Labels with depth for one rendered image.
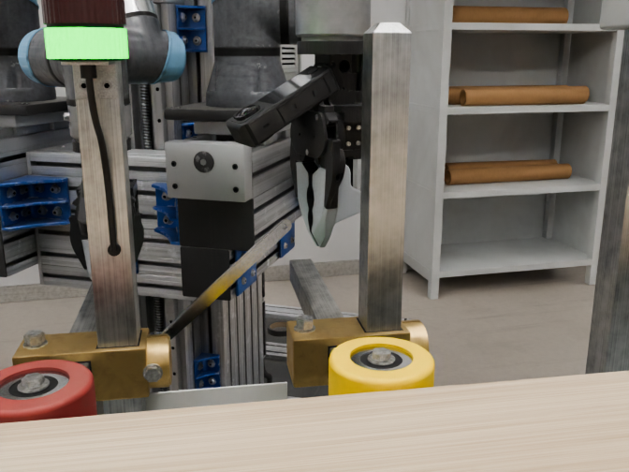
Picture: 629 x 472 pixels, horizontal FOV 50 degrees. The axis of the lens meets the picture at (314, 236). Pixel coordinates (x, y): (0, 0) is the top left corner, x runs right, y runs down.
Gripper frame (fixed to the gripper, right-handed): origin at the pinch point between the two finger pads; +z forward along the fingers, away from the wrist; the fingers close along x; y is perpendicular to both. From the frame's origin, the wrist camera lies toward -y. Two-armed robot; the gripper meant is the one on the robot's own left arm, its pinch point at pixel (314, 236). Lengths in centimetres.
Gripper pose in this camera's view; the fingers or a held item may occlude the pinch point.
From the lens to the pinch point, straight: 72.1
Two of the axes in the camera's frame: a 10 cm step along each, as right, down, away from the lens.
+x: -5.0, -2.3, 8.4
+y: 8.7, -1.3, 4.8
